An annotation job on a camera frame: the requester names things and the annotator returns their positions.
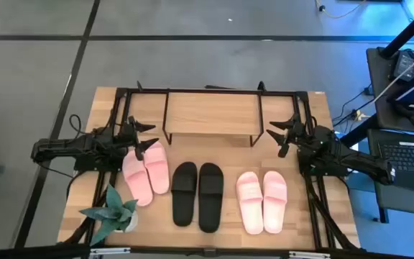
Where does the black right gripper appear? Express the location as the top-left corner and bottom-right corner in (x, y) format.
(266, 113), (316, 158)

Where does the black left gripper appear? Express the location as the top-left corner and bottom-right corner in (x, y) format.
(119, 115), (160, 162)

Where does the black floor beam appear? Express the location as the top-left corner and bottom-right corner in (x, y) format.
(336, 114), (380, 149)

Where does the yellow plug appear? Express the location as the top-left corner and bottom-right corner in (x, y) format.
(354, 110), (372, 122)

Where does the green artificial succulent plant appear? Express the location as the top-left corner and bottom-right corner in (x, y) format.
(79, 183), (139, 247)

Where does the white plant pot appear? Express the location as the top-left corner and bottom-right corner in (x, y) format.
(122, 210), (139, 233)

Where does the dark grey desk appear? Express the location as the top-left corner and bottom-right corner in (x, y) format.
(366, 46), (414, 135)

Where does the black laptop keyboard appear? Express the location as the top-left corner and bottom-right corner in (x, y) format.
(377, 139), (414, 192)

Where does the black power adapter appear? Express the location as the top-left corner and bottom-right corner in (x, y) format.
(392, 50), (414, 82)

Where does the black diagonal pole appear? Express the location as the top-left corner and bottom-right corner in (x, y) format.
(379, 0), (414, 59)

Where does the black metal rig frame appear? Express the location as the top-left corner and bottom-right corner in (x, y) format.
(0, 81), (414, 259)

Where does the wooden shelf with black frame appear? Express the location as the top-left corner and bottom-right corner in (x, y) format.
(162, 88), (265, 147)

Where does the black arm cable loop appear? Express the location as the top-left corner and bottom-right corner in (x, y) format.
(69, 114), (88, 137)

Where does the silver aluminium bracket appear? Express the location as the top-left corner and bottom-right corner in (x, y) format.
(90, 247), (132, 256)
(288, 250), (332, 259)

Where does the yellow floor cable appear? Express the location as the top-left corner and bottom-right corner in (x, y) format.
(314, 0), (368, 19)

